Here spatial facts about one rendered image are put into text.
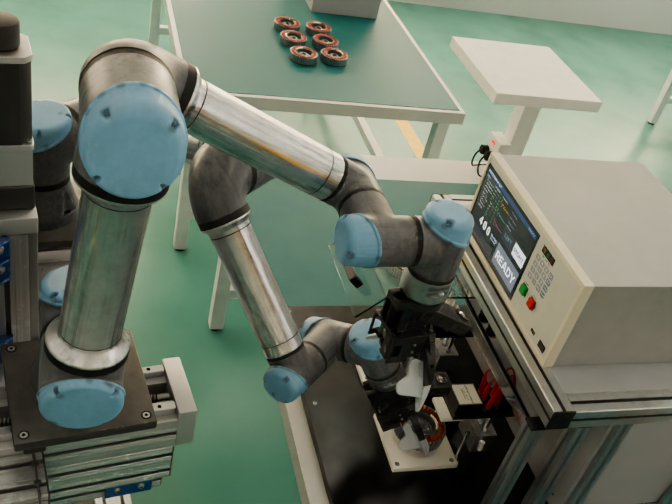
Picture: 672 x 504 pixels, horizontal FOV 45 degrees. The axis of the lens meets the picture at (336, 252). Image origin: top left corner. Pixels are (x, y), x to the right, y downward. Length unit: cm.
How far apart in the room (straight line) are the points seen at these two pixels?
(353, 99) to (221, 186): 178
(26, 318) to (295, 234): 97
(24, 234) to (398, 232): 65
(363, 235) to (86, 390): 43
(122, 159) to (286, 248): 138
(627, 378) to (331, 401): 63
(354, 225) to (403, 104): 210
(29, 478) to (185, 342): 164
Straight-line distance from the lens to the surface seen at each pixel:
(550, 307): 157
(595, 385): 162
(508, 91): 239
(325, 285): 217
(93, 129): 91
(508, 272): 170
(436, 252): 116
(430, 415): 181
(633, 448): 176
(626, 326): 162
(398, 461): 177
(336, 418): 182
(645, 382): 169
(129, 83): 94
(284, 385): 148
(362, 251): 112
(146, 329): 304
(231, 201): 140
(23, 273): 151
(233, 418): 279
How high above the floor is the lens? 211
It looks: 36 degrees down
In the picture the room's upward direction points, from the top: 15 degrees clockwise
